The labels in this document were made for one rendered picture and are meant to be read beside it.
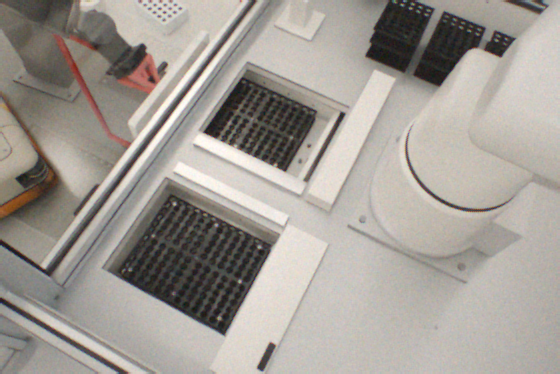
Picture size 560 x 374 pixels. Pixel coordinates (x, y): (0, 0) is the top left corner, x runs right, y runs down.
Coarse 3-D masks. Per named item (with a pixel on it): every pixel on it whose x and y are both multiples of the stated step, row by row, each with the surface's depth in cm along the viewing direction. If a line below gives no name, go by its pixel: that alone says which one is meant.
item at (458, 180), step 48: (528, 48) 33; (432, 96) 68; (480, 96) 40; (528, 96) 33; (432, 144) 63; (480, 144) 37; (528, 144) 34; (384, 192) 82; (432, 192) 69; (480, 192) 64; (528, 192) 77; (384, 240) 84; (432, 240) 79; (480, 240) 81
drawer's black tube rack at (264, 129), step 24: (240, 96) 103; (264, 96) 107; (216, 120) 103; (240, 120) 100; (264, 120) 100; (288, 120) 104; (312, 120) 102; (240, 144) 98; (264, 144) 102; (288, 144) 98
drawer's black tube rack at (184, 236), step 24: (168, 216) 90; (192, 216) 93; (168, 240) 91; (192, 240) 88; (216, 240) 88; (240, 240) 89; (144, 264) 86; (168, 264) 86; (192, 264) 86; (216, 264) 86; (240, 264) 87; (144, 288) 87; (168, 288) 87; (192, 288) 84; (216, 288) 85; (240, 288) 88; (192, 312) 83; (216, 312) 86
